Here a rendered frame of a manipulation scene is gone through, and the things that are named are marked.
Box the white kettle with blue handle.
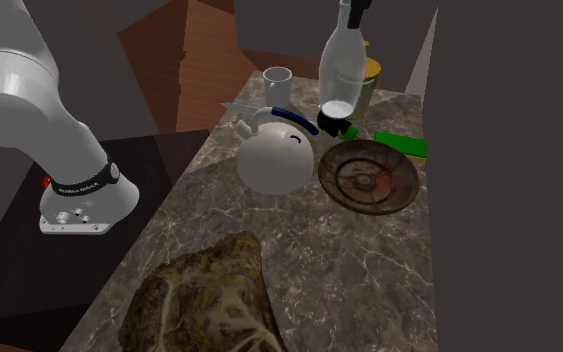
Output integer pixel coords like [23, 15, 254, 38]
[232, 105, 321, 197]

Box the dark robot stand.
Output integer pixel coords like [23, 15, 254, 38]
[0, 128, 211, 352]

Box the brown round plate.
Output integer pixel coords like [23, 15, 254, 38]
[316, 139, 422, 217]

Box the green and yellow sponge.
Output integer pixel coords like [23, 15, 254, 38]
[372, 130, 429, 163]

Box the clear glass bottle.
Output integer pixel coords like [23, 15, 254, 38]
[318, 0, 370, 120]

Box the brown leafy cabbage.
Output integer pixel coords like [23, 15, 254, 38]
[116, 230, 290, 352]

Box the white mug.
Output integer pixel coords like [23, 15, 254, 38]
[262, 66, 294, 110]

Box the black cylinder with green end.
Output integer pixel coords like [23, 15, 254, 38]
[316, 109, 360, 142]

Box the silver knife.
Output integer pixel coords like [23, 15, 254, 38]
[220, 101, 259, 117]

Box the jar with yellow lid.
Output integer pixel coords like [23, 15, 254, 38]
[350, 40, 383, 121]

